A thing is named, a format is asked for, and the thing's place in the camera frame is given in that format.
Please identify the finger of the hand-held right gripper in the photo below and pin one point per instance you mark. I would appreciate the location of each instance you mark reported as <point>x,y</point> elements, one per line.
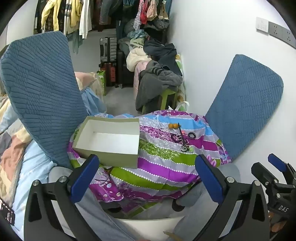
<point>263,172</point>
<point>276,161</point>

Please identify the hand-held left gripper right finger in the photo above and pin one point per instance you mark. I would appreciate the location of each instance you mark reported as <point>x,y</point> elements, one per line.
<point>208,179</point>

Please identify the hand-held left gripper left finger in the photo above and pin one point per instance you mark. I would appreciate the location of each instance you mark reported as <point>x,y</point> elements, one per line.
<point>84,179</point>

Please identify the white cardboard box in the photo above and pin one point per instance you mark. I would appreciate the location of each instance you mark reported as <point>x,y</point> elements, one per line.
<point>104,139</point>

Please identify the orange bead ornament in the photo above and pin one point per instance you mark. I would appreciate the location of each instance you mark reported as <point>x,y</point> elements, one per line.
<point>173,126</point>

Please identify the colourful striped floral blanket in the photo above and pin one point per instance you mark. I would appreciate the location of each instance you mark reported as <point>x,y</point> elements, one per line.
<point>161,162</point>

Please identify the pastel patchwork quilt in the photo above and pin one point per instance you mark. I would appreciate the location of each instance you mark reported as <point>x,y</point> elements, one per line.
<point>13,157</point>

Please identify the light blue bedsheet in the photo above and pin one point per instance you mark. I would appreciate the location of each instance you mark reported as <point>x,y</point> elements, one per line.
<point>92,102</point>

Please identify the green plastic stool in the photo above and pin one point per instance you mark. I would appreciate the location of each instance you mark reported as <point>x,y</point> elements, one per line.
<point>167,93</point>

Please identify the large blue quilted cushion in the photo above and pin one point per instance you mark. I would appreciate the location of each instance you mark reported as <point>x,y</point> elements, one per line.
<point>41,92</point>

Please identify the cream embroidered cover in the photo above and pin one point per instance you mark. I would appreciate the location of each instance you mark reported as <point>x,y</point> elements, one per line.
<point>99,83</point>

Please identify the pink cream pillow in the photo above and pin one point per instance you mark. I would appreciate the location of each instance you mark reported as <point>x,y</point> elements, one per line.
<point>84,78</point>

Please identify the green shopping bag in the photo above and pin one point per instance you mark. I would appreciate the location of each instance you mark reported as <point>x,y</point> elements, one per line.
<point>101,80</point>

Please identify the red black suitcase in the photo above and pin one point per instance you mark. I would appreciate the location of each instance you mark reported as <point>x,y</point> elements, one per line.
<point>109,74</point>

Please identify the grey fleece garment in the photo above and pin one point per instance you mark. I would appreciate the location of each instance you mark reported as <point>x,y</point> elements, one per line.
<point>150,85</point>

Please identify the black cabinet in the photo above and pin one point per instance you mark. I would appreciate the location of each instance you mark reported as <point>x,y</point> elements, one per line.
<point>123,69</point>

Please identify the grey striped suitcase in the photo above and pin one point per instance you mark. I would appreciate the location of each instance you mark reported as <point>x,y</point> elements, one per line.
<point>107,48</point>

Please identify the pile of clothes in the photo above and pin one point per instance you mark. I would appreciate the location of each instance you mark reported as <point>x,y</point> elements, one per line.
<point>150,46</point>

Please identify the row of hanging clothes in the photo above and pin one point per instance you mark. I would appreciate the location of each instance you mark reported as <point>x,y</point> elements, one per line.
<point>74,14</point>

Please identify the grey wall socket strip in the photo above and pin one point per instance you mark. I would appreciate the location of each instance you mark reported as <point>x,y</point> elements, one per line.
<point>281,32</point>

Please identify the white wall switch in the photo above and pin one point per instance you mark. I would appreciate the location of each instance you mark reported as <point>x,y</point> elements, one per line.
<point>262,25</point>

